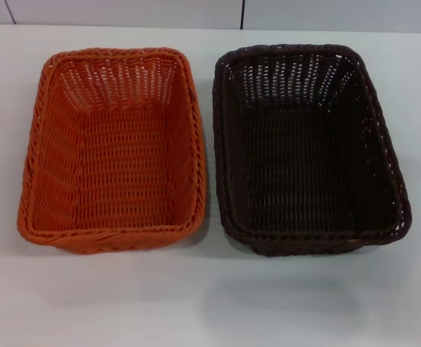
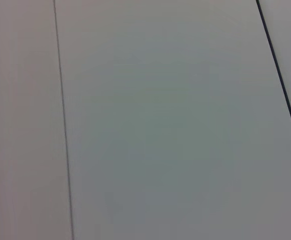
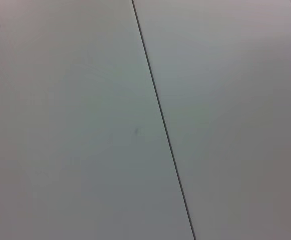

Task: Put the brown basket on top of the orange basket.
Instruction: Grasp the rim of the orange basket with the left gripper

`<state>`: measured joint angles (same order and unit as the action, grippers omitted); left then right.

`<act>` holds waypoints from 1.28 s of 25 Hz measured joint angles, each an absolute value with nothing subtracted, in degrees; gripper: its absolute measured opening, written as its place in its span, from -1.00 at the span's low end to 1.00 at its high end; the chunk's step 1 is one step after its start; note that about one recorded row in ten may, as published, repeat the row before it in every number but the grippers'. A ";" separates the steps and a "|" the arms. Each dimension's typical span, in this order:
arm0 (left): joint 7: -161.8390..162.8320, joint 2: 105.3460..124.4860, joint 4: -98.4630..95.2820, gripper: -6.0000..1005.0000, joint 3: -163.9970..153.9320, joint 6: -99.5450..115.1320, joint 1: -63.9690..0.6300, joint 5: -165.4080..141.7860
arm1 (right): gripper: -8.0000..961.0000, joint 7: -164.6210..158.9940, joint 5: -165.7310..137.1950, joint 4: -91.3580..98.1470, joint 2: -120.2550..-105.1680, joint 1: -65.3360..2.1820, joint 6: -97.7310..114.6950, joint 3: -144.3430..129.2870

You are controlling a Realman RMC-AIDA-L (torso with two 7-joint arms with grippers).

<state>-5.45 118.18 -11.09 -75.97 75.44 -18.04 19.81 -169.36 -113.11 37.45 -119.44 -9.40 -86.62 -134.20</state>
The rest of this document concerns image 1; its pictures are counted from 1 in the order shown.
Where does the dark brown woven basket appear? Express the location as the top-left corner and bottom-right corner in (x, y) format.
(212, 42), (413, 254)

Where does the orange woven plastic basket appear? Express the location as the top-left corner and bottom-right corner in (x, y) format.
(16, 45), (207, 251)

